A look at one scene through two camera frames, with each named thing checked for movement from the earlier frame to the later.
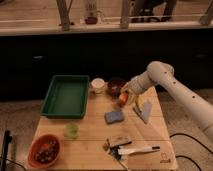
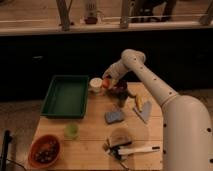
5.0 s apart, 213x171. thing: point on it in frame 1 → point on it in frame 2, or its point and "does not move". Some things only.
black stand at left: [7, 141] does not move
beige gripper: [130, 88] → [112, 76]
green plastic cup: [71, 130] does not move
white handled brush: [134, 150] does not move
